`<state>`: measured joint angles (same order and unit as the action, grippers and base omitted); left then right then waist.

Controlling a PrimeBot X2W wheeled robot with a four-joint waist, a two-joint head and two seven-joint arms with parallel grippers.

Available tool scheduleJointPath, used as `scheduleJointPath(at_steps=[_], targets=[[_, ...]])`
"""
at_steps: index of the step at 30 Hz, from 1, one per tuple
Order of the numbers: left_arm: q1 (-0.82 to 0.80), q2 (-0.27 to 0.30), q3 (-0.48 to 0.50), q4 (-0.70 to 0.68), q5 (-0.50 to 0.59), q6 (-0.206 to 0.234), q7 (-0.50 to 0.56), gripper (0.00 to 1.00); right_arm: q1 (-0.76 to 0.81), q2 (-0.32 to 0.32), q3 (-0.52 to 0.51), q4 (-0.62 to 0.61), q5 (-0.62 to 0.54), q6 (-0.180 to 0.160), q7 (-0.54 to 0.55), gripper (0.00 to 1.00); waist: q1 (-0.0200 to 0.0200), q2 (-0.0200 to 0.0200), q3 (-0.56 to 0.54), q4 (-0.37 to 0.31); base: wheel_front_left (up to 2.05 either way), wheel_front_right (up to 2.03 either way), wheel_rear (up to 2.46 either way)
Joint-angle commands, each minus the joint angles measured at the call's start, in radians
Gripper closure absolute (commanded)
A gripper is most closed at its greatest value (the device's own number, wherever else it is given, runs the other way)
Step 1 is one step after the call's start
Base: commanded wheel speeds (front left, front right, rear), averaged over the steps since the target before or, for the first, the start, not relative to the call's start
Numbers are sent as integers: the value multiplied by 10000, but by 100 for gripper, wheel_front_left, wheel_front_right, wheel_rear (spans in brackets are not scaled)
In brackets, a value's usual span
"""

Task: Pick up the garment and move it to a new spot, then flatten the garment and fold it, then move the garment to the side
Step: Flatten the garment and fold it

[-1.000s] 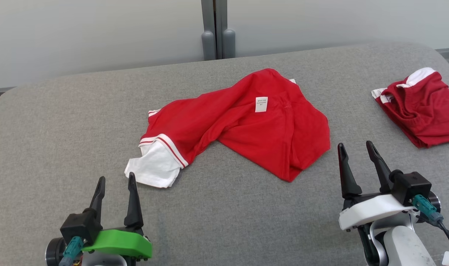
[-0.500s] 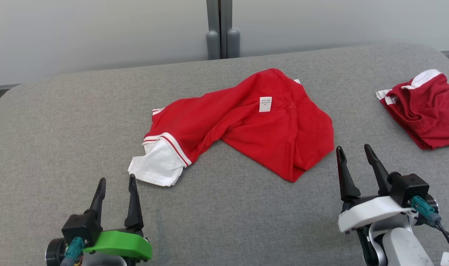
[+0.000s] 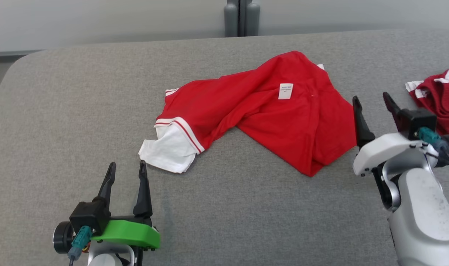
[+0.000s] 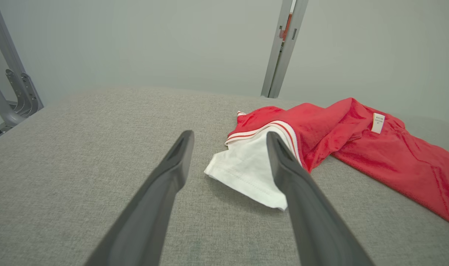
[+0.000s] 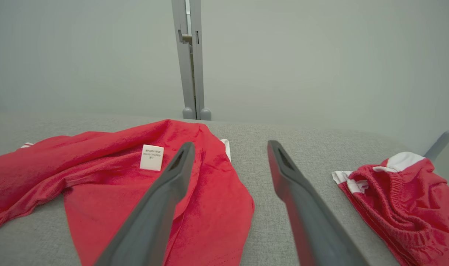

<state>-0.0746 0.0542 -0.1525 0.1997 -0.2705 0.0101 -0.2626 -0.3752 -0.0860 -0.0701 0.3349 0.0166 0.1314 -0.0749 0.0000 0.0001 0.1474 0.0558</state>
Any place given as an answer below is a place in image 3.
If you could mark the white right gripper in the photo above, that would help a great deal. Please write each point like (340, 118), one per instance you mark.
(379, 151)

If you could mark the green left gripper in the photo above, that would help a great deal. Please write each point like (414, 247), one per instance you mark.
(132, 232)

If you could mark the red and white shorts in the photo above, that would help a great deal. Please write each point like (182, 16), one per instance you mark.
(442, 99)

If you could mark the red white-sleeved t-shirt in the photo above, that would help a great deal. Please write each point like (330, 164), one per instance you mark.
(283, 118)

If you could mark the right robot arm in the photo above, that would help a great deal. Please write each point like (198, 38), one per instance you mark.
(420, 214)

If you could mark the grey fabric sofa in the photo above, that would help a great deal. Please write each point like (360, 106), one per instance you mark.
(209, 207)

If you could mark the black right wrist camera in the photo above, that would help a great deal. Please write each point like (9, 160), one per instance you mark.
(418, 122)

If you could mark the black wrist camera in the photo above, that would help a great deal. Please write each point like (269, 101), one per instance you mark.
(418, 122)
(87, 218)

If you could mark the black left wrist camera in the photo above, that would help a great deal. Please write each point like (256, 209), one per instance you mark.
(87, 218)

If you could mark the grey partition post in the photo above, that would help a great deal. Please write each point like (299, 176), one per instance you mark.
(231, 18)
(252, 18)

